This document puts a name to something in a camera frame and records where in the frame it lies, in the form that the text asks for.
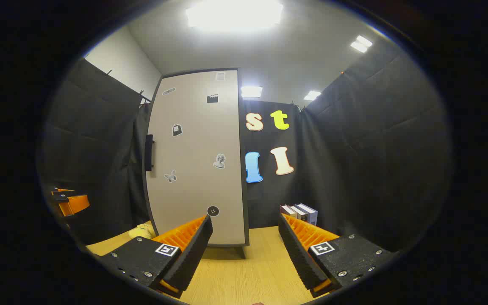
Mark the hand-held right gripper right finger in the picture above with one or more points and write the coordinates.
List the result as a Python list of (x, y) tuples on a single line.
[(297, 254)]

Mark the yellow coaster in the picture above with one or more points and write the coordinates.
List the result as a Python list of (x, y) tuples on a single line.
[(142, 231)]

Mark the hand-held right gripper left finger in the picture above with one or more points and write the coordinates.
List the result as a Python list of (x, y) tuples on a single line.
[(193, 254)]

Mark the black backdrop cloth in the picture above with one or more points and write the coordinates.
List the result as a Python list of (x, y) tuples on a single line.
[(375, 148)]

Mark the double ceiling light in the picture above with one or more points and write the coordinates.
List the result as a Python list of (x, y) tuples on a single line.
[(361, 43)]

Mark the white book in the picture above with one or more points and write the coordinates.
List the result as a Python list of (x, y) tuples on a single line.
[(298, 211)]

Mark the large ceiling light panel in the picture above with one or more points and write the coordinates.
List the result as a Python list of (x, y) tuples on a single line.
[(233, 15)]

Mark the blue-grey book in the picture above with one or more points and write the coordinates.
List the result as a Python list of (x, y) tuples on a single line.
[(310, 214)]

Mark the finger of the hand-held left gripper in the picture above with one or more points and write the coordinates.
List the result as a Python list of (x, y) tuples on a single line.
[(59, 197), (75, 205)]

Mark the grey cabinet door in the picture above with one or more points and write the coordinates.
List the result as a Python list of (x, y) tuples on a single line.
[(197, 169)]

